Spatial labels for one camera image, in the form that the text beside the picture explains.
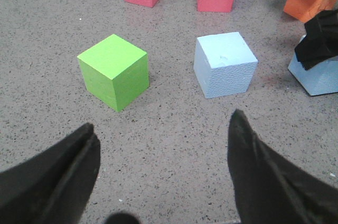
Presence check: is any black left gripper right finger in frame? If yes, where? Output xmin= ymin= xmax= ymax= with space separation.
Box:
xmin=228 ymin=109 xmax=337 ymax=223

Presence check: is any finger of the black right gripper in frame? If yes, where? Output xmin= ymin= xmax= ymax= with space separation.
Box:
xmin=295 ymin=10 xmax=337 ymax=70

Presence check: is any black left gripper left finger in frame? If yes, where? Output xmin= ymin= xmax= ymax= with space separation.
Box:
xmin=1 ymin=123 xmax=100 ymax=223

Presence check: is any light blue foam cube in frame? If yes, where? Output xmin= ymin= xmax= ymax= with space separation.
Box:
xmin=193 ymin=32 xmax=258 ymax=99
xmin=288 ymin=53 xmax=338 ymax=96

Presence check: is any orange foam cube bottom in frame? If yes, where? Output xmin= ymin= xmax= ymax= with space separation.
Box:
xmin=283 ymin=0 xmax=337 ymax=23

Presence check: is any green foam cube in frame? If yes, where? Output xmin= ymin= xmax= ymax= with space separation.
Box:
xmin=77 ymin=34 xmax=149 ymax=112

